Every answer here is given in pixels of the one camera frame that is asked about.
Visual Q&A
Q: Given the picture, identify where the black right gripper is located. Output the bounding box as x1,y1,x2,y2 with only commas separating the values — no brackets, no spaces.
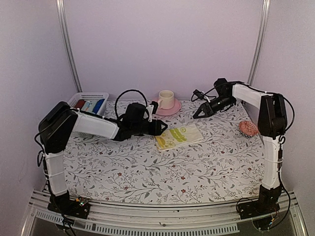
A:
193,95,234,119

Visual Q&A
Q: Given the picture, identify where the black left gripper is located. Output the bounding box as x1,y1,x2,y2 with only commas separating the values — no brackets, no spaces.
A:
132,119,169,136

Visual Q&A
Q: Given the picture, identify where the yellow patterned towel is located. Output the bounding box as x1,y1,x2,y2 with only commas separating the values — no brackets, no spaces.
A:
155,124,204,151

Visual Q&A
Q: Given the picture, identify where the white plastic basket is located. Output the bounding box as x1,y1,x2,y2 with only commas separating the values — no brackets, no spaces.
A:
67,92,109,116

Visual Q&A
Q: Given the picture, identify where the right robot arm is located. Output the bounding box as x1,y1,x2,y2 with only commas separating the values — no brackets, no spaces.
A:
191,78,292,214

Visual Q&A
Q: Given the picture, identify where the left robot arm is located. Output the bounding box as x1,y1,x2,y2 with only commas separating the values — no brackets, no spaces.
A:
34,101,168,213

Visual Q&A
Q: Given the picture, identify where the cream ceramic mug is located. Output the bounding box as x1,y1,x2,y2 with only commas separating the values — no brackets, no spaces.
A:
157,90,174,110

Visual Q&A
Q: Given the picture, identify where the pink plate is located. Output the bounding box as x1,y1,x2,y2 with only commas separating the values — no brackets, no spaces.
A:
152,98,182,116

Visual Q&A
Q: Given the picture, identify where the light blue rolled towel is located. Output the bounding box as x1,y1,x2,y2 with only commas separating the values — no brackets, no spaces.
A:
81,101,96,113

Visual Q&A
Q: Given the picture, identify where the dark red rolled towel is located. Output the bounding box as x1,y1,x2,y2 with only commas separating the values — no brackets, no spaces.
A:
73,99,86,109

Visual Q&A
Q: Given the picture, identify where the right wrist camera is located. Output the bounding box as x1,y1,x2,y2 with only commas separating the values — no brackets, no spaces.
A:
190,89,207,102

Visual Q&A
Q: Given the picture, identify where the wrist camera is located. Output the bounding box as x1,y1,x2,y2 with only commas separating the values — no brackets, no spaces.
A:
146,101,158,122
190,89,207,102

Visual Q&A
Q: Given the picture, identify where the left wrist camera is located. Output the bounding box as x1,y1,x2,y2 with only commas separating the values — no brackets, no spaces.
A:
146,101,158,122

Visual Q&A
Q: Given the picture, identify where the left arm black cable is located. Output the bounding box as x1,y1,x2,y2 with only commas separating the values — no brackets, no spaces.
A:
114,89,149,121

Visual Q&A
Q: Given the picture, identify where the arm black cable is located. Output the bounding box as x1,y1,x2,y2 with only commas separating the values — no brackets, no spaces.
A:
270,92,295,138
114,89,149,121

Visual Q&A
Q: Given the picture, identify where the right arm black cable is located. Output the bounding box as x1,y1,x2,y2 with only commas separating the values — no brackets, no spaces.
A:
270,92,295,138

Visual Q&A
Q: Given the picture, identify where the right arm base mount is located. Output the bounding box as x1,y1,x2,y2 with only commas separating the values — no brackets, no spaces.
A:
236,198,280,219

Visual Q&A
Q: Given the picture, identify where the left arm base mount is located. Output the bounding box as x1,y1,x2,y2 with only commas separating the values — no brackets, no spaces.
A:
47,193,91,219

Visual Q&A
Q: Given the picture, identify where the right aluminium frame post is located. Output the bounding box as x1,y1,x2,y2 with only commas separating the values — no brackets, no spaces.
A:
247,0,271,85

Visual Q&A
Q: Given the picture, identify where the aluminium frame post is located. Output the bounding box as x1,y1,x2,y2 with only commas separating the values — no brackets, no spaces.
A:
56,0,83,92
247,0,271,85

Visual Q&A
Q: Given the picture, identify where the front aluminium rail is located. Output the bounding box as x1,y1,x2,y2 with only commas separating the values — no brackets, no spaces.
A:
27,189,306,234

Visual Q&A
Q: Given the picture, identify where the left aluminium frame post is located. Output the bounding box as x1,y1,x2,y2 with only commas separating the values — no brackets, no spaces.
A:
56,0,83,92

